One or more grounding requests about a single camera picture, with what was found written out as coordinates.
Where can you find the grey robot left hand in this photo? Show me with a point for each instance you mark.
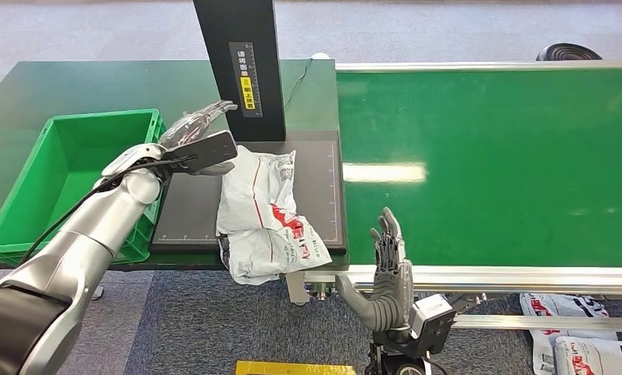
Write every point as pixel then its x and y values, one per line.
pixel 192 127

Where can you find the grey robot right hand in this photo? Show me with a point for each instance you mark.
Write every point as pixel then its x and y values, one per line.
pixel 388 295

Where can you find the white courier package bag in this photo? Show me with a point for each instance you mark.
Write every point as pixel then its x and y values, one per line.
pixel 259 207

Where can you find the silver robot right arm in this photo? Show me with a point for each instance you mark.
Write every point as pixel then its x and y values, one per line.
pixel 399 354

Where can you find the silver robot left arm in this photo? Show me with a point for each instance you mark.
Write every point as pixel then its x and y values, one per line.
pixel 73 248

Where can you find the yellow black machine label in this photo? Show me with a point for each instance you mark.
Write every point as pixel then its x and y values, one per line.
pixel 246 93

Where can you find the black inbound scanning machine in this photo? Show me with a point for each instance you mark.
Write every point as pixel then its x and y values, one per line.
pixel 316 181

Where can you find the white red floor package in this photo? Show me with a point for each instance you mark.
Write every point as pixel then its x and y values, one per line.
pixel 601 357
pixel 564 305

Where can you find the green conveyor belt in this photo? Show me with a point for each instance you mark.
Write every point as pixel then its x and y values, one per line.
pixel 549 155

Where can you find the white upright table leg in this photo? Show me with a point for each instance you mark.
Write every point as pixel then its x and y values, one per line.
pixel 296 287

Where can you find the yellow black floor marker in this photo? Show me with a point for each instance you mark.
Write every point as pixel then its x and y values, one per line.
pixel 295 368

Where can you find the green plastic crate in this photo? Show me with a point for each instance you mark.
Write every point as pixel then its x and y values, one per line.
pixel 57 181

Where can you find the small white round knob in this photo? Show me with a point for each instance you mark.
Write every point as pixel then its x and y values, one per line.
pixel 320 55

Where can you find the white slanted table leg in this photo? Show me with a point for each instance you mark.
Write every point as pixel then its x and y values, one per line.
pixel 97 292

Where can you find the black ribbed round base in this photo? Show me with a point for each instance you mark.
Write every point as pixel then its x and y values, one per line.
pixel 569 52

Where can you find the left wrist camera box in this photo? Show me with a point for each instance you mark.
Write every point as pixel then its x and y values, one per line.
pixel 207 151

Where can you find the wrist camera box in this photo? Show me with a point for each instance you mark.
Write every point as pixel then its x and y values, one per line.
pixel 207 151
pixel 432 318

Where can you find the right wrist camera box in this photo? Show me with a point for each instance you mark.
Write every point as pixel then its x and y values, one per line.
pixel 432 318

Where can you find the aluminium conveyor frame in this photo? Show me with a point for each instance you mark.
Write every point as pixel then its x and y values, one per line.
pixel 471 277

